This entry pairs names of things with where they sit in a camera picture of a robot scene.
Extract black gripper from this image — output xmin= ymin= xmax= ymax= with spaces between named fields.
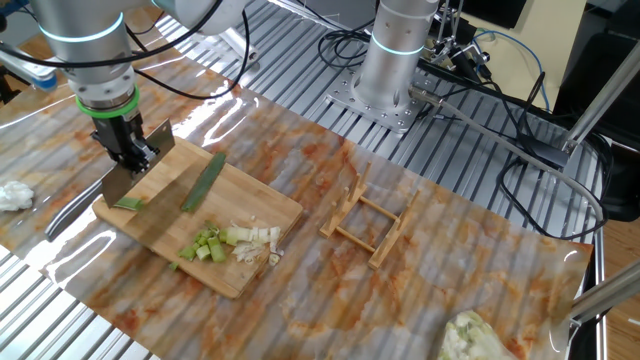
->
xmin=93 ymin=114 xmax=160 ymax=170

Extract steel cleaver knife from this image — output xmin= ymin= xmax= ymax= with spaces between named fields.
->
xmin=44 ymin=118 xmax=176 ymax=244

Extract plastic bag of chopped scallions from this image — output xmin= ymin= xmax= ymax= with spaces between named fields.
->
xmin=437 ymin=309 xmax=521 ymax=360

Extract long green scallion leaf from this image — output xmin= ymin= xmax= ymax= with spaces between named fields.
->
xmin=180 ymin=151 xmax=228 ymax=214

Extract wooden cutting board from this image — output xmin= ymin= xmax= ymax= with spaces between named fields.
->
xmin=92 ymin=135 xmax=305 ymax=300

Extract crumpled white tissue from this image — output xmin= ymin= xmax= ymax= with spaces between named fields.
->
xmin=0 ymin=179 xmax=35 ymax=212

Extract chopped scallion pieces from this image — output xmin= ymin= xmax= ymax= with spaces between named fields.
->
xmin=168 ymin=215 xmax=285 ymax=272

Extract black tripod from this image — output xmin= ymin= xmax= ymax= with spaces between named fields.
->
xmin=0 ymin=67 xmax=21 ymax=105

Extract wooden peg rack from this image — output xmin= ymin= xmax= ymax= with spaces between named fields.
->
xmin=318 ymin=160 xmax=422 ymax=272

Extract marble pattern plastic mat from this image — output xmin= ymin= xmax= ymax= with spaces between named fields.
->
xmin=0 ymin=4 xmax=594 ymax=360

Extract silver robot mounting plate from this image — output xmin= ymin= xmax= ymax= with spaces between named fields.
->
xmin=324 ymin=69 xmax=431 ymax=135

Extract metal clamp stand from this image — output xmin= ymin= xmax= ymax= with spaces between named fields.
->
xmin=428 ymin=0 xmax=494 ymax=76

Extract green adapter ring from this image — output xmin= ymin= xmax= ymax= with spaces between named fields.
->
xmin=74 ymin=84 xmax=141 ymax=120

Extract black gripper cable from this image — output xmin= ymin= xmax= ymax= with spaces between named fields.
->
xmin=0 ymin=0 xmax=251 ymax=101

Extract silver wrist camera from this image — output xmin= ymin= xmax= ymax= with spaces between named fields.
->
xmin=0 ymin=47 xmax=59 ymax=93

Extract black coiled cable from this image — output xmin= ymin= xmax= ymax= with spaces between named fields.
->
xmin=315 ymin=14 xmax=376 ymax=70

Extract grey hose cable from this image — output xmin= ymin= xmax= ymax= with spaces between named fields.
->
xmin=408 ymin=85 xmax=606 ymax=224

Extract black floor cables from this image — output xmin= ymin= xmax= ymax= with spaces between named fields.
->
xmin=419 ymin=54 xmax=611 ymax=241

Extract blue cable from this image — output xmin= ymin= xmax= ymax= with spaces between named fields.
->
xmin=472 ymin=28 xmax=551 ymax=114

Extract aluminium frame post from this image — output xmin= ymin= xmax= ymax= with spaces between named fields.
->
xmin=559 ymin=39 xmax=640 ymax=154
xmin=569 ymin=259 xmax=640 ymax=326

